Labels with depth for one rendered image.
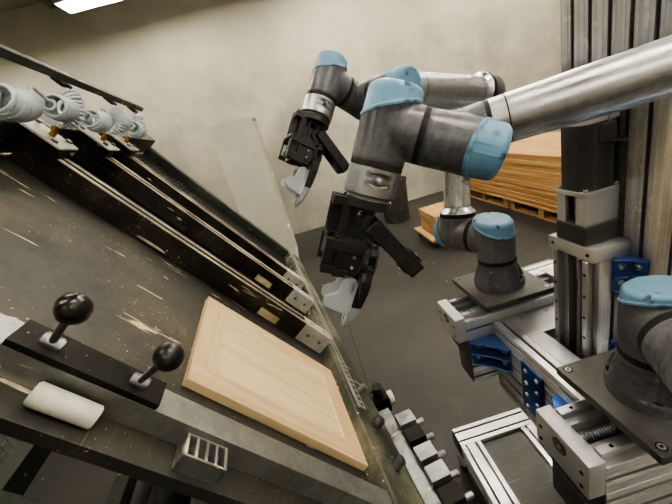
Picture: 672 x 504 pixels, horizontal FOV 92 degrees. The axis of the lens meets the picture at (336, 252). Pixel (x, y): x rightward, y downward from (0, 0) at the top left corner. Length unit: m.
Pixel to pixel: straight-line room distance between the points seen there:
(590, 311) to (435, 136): 0.70
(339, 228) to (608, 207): 0.65
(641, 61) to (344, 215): 0.42
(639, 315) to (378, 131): 0.54
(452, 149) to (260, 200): 4.34
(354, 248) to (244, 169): 4.25
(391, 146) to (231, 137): 4.28
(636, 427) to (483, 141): 0.59
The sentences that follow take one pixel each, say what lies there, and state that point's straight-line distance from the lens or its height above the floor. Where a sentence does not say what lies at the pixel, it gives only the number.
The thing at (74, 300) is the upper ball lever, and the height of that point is 1.55.
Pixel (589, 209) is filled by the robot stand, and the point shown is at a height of 1.34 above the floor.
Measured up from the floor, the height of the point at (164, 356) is 1.44.
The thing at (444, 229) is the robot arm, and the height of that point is 1.23.
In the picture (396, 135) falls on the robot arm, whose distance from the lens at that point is 0.44.
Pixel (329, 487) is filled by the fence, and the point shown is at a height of 1.06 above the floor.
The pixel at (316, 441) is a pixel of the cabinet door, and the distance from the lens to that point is 0.84.
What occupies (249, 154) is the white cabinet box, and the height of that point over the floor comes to 1.61.
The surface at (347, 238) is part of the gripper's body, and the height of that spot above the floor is 1.50.
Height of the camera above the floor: 1.65
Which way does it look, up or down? 20 degrees down
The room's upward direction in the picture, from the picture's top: 16 degrees counter-clockwise
